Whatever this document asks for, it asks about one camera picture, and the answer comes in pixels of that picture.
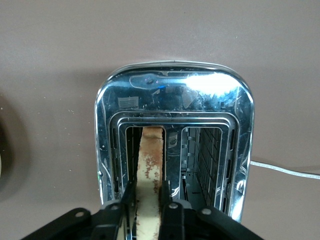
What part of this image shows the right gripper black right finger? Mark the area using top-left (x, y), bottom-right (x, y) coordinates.
top-left (158, 180), bottom-right (186, 240)

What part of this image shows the brown toast slice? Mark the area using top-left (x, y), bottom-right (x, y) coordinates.
top-left (134, 126), bottom-right (167, 240)

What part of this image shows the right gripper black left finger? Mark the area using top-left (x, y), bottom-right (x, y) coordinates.
top-left (92, 181), bottom-right (137, 240)

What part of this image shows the chrome and cream toaster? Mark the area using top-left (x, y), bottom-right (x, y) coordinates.
top-left (93, 60), bottom-right (256, 223)

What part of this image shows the white toaster power cable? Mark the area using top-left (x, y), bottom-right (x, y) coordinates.
top-left (249, 159), bottom-right (320, 180)

